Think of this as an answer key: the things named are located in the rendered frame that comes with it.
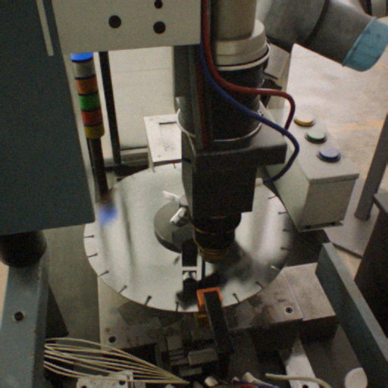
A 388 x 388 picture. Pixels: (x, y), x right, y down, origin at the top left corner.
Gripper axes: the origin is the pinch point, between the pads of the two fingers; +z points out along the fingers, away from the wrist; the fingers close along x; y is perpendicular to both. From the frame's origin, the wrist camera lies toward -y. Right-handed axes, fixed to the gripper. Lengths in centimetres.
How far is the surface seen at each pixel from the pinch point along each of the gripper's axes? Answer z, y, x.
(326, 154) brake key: -11.4, -6.4, 32.9
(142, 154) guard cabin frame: 7.8, -42.9, 12.5
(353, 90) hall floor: -42, -158, 212
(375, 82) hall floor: -54, -159, 231
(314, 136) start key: -13.5, -12.5, 34.3
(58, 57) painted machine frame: -15.6, 29.9, -35.2
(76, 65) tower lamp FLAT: -10.1, -22.4, -17.0
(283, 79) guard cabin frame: -22.4, -29.0, 33.9
